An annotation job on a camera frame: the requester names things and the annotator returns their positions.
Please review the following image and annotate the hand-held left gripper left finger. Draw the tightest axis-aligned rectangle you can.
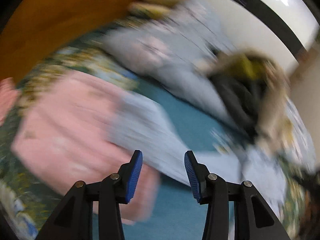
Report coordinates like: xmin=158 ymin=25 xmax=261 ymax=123
xmin=36 ymin=150 xmax=143 ymax=240

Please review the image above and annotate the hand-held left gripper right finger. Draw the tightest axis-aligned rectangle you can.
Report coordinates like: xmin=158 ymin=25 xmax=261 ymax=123
xmin=184 ymin=150 xmax=292 ymax=240

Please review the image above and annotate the light blue shirt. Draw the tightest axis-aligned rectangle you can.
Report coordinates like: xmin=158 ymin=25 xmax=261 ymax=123
xmin=107 ymin=97 xmax=288 ymax=200

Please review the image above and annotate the pink garment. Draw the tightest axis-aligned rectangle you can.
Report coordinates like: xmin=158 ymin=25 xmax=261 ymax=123
xmin=11 ymin=71 xmax=160 ymax=225

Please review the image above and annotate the teal floral bed sheet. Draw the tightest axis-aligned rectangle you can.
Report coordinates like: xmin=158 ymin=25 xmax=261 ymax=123
xmin=0 ymin=22 xmax=320 ymax=240

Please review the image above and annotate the dark cloth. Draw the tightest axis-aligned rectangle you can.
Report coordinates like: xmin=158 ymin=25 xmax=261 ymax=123
xmin=210 ymin=72 xmax=263 ymax=140

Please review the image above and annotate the grey-lilac garment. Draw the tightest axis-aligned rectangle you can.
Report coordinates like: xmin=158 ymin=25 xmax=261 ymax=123
xmin=100 ymin=0 xmax=238 ymax=128

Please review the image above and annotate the yellow-green fuzzy garment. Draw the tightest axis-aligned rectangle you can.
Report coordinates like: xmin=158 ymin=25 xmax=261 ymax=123
xmin=232 ymin=54 xmax=265 ymax=80

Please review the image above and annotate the cream floral pillow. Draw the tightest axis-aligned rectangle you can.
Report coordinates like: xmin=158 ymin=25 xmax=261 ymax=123
xmin=127 ymin=1 xmax=175 ymax=20

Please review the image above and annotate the orange wooden headboard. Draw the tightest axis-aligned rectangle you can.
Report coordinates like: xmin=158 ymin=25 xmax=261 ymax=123
xmin=0 ymin=0 xmax=160 ymax=80

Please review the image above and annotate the white wardrobe with black stripe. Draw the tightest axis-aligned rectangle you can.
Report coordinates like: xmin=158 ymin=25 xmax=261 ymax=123
xmin=160 ymin=0 xmax=320 ymax=63

